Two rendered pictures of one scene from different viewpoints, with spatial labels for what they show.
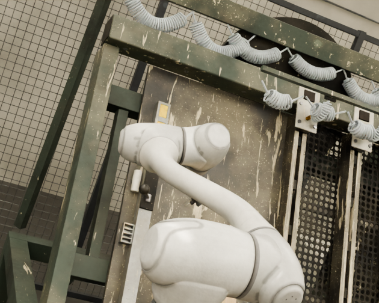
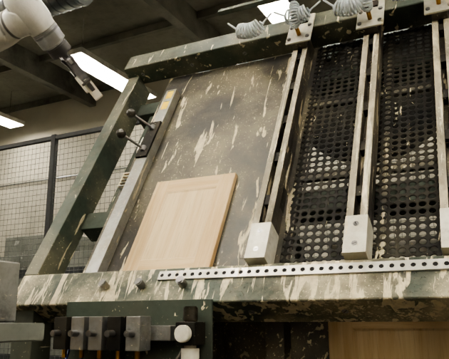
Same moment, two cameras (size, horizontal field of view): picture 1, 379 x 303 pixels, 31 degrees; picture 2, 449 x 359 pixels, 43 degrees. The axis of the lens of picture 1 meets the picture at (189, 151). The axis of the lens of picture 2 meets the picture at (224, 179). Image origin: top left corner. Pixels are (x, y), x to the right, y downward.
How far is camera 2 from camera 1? 233 cm
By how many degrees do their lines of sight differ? 51
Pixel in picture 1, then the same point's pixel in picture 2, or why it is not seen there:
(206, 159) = (13, 12)
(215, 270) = not seen: outside the picture
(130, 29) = (140, 58)
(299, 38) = not seen: hidden behind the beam
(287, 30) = not seen: hidden behind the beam
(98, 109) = (115, 113)
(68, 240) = (70, 196)
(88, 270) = (100, 221)
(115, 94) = (146, 108)
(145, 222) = (139, 165)
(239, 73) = (229, 40)
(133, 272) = (121, 201)
